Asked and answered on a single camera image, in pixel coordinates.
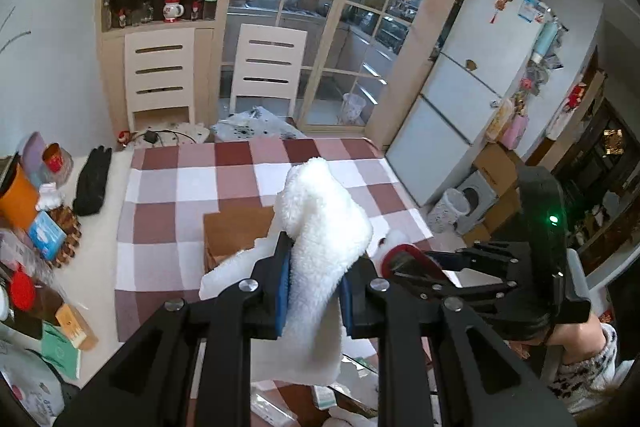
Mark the white printed plastic bag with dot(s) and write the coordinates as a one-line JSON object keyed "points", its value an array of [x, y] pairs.
{"points": [[27, 387]]}

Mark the cream wooden chair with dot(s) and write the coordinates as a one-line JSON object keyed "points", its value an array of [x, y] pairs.
{"points": [[267, 99], [159, 104]]}

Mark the white refrigerator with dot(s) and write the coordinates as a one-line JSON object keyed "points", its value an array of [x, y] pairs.
{"points": [[450, 107]]}

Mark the brown woven trivet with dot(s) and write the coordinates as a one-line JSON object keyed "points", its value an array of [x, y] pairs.
{"points": [[70, 227]]}

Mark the grey round-window appliance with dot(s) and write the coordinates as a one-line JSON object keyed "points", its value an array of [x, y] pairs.
{"points": [[477, 207]]}

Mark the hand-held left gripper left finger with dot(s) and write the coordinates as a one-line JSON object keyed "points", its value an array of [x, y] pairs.
{"points": [[283, 287]]}

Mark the black power adapter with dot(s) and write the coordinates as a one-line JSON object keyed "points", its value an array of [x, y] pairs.
{"points": [[151, 137]]}

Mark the white fluffy cloth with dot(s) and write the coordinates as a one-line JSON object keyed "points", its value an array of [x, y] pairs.
{"points": [[320, 227]]}

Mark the dark jar with red lid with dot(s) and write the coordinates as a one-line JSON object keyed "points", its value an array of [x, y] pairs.
{"points": [[22, 294]]}

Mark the cream printed seat cushion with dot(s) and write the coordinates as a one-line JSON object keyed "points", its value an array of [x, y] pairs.
{"points": [[185, 132]]}

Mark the pink bag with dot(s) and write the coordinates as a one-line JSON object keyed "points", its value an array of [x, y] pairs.
{"points": [[515, 132]]}

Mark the wooden lattice glass partition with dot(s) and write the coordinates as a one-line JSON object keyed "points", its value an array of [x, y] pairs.
{"points": [[425, 57]]}

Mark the yellow snack packet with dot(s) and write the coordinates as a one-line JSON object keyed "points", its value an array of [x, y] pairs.
{"points": [[500, 122]]}

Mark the blue tissue packet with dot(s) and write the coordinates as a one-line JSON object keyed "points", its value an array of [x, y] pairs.
{"points": [[46, 234]]}

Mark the white red mug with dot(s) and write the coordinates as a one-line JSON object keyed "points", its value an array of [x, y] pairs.
{"points": [[172, 11]]}

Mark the clear plastic bottle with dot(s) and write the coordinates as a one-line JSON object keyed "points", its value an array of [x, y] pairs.
{"points": [[22, 257]]}

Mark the red white checked tablecloth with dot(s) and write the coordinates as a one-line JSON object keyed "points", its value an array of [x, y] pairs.
{"points": [[165, 227]]}

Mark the white spotted cloth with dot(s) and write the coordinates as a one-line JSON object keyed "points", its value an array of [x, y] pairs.
{"points": [[255, 127]]}

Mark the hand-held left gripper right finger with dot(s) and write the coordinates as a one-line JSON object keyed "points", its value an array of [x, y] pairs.
{"points": [[346, 307]]}

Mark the small patterned white bin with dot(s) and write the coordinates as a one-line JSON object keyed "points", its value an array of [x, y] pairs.
{"points": [[352, 109]]}

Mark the beige display cabinet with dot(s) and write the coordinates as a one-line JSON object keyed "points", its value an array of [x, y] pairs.
{"points": [[205, 72]]}

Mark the orange box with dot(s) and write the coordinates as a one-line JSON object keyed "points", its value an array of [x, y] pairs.
{"points": [[17, 202]]}

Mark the dark wooden cabinet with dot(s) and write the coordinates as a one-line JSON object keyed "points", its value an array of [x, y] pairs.
{"points": [[600, 157]]}

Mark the small tan carton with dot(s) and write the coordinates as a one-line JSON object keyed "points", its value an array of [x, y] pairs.
{"points": [[75, 327]]}

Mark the purple bowl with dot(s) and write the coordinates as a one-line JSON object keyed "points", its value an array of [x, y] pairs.
{"points": [[32, 154]]}

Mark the black glove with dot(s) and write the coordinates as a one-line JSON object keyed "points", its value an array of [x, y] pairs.
{"points": [[92, 182]]}

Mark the white knit cloth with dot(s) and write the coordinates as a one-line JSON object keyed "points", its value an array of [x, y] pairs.
{"points": [[50, 199]]}

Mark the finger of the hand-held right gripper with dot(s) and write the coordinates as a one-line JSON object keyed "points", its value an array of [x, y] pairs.
{"points": [[480, 257], [450, 292]]}

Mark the green paper packet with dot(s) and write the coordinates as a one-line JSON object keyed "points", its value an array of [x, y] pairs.
{"points": [[60, 352]]}

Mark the large patterned white bin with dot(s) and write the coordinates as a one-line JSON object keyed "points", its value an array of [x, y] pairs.
{"points": [[445, 214]]}

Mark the light blue hanging bottle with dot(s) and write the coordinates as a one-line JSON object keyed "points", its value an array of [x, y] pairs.
{"points": [[542, 39]]}

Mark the person's right forearm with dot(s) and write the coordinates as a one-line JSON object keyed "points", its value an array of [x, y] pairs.
{"points": [[580, 342]]}

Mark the cardboard box with print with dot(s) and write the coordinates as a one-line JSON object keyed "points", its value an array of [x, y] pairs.
{"points": [[500, 164]]}

